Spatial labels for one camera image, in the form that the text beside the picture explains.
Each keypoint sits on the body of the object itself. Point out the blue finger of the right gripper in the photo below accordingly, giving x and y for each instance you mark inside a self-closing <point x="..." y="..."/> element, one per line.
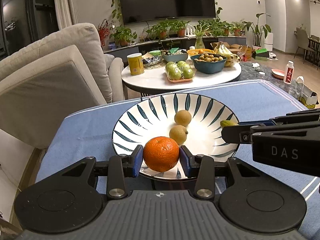
<point x="239" y="134"/>
<point x="256" y="123"/>

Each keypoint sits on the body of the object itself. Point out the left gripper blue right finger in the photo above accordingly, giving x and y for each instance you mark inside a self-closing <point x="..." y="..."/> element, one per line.
<point x="201" y="167"/>

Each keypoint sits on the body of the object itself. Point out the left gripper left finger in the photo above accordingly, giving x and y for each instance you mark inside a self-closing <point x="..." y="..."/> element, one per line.
<point x="121" y="167"/>

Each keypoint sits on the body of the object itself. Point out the small green fruit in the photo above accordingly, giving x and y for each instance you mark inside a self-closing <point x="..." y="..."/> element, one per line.
<point x="227" y="123"/>

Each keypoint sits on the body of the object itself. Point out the orange mandarin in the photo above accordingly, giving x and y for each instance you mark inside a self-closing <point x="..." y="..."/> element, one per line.
<point x="161" y="154"/>

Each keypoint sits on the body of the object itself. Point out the brown fruit in bowl front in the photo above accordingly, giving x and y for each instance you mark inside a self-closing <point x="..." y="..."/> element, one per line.
<point x="179" y="134"/>

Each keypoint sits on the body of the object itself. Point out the brown fruit in bowl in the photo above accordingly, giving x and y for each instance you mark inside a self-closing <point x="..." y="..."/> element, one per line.
<point x="183" y="118"/>
<point x="179" y="134"/>

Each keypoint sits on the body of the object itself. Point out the pink dish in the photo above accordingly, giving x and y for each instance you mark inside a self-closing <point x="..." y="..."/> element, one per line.
<point x="279" y="74"/>

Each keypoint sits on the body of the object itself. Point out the brown fruit in bowl back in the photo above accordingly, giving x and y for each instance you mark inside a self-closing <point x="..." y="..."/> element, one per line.
<point x="183" y="118"/>

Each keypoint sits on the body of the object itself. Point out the white blue striped bowl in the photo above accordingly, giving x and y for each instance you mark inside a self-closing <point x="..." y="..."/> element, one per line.
<point x="154" y="117"/>

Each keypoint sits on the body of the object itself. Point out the blue striped tablecloth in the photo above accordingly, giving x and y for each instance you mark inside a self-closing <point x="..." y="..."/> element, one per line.
<point x="89" y="133"/>

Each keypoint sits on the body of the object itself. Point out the white red label bottle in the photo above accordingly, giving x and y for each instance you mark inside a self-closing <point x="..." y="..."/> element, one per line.
<point x="289" y="72"/>

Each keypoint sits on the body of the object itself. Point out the teal bowl of nuts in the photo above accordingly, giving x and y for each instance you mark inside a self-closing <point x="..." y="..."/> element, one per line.
<point x="212" y="64"/>

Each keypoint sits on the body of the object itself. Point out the tray of green apples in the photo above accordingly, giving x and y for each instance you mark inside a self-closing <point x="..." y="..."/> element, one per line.
<point x="178" y="72"/>

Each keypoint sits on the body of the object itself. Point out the bunch of bananas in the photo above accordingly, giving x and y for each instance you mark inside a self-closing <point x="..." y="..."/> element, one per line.
<point x="231" y="60"/>

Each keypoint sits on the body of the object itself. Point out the white round coffee table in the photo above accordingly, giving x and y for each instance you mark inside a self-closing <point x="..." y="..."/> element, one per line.
<point x="163" y="79"/>

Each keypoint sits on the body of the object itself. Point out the yellow can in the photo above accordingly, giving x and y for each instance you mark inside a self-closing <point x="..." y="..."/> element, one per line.
<point x="135" y="62"/>

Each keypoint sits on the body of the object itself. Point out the beige sofa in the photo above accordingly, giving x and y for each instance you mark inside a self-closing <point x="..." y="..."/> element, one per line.
<point x="46" y="81"/>

